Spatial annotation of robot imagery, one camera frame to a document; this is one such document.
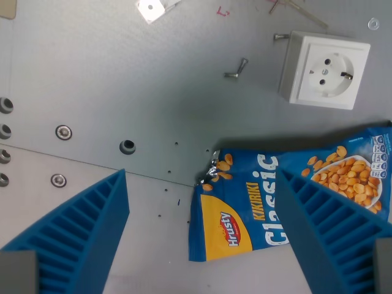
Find silver table bolt head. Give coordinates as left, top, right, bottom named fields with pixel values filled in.
left=50, top=173, right=68, bottom=188

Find white plastic piece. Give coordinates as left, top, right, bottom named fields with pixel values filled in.
left=136, top=0, right=182, bottom=23

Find long thin metal rod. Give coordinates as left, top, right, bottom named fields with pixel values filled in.
left=286, top=0, right=329, bottom=29

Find tan flat board piece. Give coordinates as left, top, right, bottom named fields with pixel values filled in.
left=0, top=0, right=17, bottom=20

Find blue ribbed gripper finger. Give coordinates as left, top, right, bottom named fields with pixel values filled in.
left=276, top=167, right=392, bottom=294
left=0, top=168, right=130, bottom=294

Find blue Hrusty peanut bag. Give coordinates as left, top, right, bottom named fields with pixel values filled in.
left=187, top=119, right=392, bottom=263

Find white wall power socket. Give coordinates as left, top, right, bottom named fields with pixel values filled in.
left=277, top=29, right=372, bottom=111

